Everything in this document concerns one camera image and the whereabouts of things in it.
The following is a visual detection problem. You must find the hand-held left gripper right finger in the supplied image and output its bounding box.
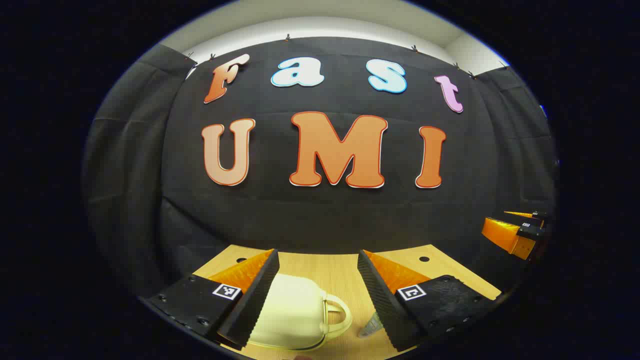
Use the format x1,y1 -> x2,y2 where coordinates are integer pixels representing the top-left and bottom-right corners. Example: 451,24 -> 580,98
356,249 -> 503,353

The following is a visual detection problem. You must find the white tube with green cap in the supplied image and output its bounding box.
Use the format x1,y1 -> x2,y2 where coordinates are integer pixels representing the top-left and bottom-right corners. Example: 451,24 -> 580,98
359,312 -> 385,338

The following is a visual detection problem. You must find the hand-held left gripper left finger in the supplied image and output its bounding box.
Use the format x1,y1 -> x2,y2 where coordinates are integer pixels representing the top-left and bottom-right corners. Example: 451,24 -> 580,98
145,248 -> 281,351

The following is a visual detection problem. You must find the cream suitcase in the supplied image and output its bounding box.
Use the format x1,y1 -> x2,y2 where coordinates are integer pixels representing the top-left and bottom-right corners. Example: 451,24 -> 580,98
247,273 -> 353,351

